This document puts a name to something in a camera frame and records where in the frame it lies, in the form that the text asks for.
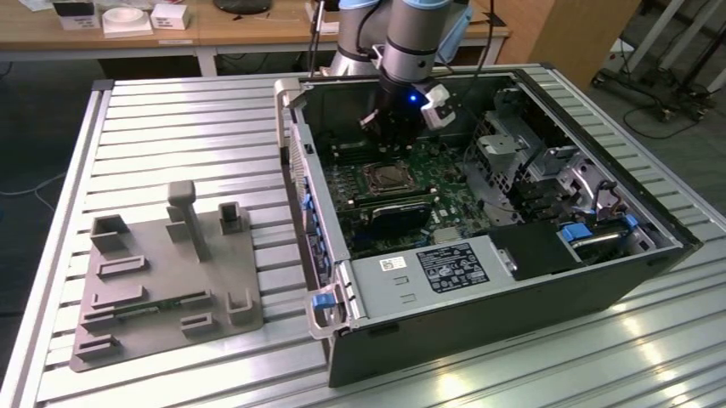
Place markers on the wooden desk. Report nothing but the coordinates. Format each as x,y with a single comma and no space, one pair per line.
255,25

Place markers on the small silver heatsink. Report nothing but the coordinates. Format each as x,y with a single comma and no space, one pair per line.
447,234

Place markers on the green RAM stick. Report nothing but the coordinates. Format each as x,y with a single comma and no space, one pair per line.
148,307

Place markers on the white printed box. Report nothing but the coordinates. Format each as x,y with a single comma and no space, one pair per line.
169,17

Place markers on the dark wrist camera bracket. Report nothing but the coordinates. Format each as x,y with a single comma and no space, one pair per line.
367,119

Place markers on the black PC case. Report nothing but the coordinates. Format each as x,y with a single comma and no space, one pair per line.
482,331

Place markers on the wheeled equipment cart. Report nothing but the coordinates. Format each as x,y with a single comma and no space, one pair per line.
668,51

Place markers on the white box with black top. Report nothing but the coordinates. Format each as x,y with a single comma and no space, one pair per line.
76,15

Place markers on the light grey metal bracket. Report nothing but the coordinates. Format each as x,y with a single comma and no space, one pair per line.
499,149

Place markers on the CPU socket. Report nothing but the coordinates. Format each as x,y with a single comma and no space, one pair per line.
391,192

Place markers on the small blue plastic latch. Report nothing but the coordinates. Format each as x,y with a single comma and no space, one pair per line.
630,222

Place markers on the graphics card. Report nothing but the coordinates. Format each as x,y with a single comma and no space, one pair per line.
396,221

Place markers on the black round object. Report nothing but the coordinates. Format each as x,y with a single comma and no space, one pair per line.
240,4

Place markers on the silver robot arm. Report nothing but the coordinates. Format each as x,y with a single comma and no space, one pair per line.
408,51

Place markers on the blue card retainer clip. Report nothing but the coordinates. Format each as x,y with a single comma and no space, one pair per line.
307,200
317,238

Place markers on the white round holder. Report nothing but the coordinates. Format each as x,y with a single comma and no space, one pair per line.
125,21

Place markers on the silver power supply unit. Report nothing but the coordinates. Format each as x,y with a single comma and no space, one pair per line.
396,293

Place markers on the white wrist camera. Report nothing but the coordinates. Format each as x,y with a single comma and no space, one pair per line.
438,108

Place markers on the black plastic shroud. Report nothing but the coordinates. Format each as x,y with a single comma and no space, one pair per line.
532,251

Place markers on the metal drive cage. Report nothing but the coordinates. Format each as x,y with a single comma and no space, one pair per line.
510,187

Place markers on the wooden cabinet panel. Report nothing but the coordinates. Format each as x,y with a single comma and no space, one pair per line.
567,34

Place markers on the green motherboard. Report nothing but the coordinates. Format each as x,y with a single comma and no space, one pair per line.
454,200

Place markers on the grey parts rack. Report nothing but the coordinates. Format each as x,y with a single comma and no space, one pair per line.
169,272

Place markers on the small white box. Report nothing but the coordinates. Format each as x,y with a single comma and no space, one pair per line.
331,29

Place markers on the blue power supply latch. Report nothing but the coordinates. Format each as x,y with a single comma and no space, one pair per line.
321,302

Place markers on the RAM slot with white clips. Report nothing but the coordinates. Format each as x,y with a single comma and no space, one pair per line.
351,156
392,201
351,146

